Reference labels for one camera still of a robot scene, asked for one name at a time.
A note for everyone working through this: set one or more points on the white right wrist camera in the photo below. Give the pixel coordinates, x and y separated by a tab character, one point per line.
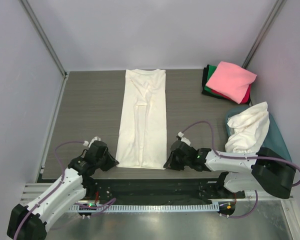
181	137

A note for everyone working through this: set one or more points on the green folded t shirt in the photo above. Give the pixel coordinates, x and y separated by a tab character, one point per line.
211	70

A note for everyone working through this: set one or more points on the left aluminium frame post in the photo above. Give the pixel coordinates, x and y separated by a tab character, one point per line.
42	35

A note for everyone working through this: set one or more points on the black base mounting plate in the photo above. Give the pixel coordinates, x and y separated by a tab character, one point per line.
160	192

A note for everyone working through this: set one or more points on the right aluminium frame post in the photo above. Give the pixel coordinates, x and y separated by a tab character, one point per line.
269	21

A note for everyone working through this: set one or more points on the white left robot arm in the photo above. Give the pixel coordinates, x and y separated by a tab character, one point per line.
34	220

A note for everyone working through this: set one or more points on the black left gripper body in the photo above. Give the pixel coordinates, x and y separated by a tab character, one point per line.
107	159

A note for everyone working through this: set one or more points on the white slotted cable duct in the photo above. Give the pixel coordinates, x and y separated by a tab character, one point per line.
214	207

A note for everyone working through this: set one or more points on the white crumpled t shirt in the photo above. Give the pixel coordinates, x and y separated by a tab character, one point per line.
248	129

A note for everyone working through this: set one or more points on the aluminium frame post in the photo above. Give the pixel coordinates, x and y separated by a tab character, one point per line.
269	21
42	35

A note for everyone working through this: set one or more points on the red folded t shirt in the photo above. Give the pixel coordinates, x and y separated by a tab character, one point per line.
243	101

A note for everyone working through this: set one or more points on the black folded t shirt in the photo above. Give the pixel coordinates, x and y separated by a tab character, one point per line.
203	83

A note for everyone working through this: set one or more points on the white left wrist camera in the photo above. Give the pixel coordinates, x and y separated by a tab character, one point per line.
89	143

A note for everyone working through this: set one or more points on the white t shirt red print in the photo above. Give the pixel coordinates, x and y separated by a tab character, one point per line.
142	138

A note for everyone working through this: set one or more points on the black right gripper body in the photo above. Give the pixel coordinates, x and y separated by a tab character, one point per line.
175	158

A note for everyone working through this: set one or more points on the pink folded t shirt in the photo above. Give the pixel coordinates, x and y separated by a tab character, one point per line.
231	80

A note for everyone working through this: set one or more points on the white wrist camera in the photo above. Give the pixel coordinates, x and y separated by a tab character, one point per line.
89	143
181	137

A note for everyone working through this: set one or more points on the blue plastic basket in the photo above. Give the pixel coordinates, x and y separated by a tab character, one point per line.
273	140

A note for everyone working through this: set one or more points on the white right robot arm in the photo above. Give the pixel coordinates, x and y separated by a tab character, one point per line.
257	171

